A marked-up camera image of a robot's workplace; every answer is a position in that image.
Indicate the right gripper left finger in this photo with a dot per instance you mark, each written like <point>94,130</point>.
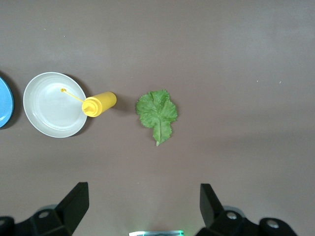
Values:
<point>49,223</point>

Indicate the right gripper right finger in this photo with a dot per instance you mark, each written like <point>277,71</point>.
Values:
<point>233,226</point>

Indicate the green lettuce leaf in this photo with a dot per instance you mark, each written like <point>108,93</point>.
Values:
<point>157,110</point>

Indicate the beige round plate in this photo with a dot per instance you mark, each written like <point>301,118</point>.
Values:
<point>49,118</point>

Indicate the blue round plate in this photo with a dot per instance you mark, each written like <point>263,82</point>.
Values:
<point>5,103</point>

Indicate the yellow squeeze bottle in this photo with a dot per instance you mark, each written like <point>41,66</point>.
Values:
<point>103,100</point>

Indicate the brown table cover sheet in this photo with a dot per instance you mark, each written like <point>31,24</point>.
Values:
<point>221,61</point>

